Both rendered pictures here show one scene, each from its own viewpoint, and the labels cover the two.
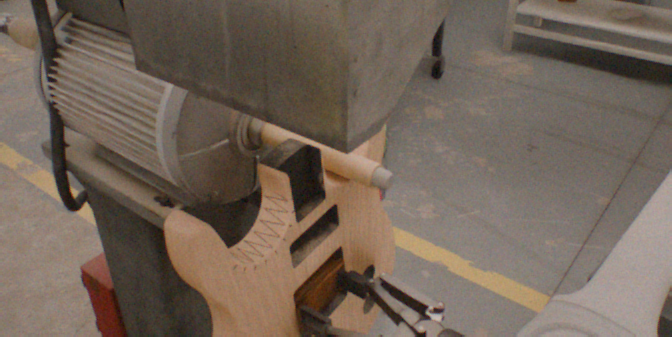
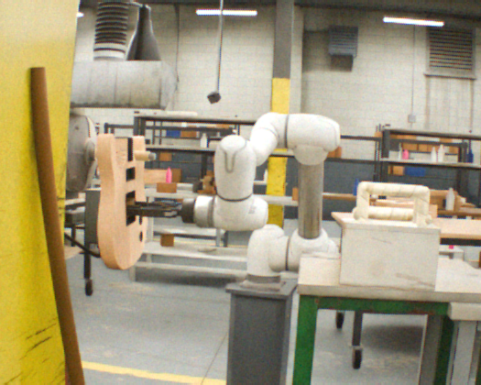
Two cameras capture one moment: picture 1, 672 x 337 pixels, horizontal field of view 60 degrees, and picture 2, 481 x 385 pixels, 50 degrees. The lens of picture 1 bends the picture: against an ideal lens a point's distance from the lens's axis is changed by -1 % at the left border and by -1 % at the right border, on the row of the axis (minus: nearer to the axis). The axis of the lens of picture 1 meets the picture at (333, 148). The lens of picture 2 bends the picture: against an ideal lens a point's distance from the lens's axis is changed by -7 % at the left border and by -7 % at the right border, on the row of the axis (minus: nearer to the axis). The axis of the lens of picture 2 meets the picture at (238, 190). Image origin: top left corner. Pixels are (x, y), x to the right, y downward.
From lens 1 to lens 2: 125 cm
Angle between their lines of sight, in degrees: 41
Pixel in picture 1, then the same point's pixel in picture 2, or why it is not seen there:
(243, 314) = (116, 184)
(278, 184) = (122, 143)
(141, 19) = (75, 85)
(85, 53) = not seen: hidden behind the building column
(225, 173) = (79, 170)
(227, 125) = (82, 146)
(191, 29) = (100, 83)
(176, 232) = (103, 137)
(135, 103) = not seen: hidden behind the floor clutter
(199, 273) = (111, 151)
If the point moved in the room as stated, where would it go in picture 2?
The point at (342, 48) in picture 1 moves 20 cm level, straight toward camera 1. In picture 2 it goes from (160, 76) to (189, 67)
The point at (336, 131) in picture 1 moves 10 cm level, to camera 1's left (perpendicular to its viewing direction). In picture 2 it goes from (156, 102) to (124, 99)
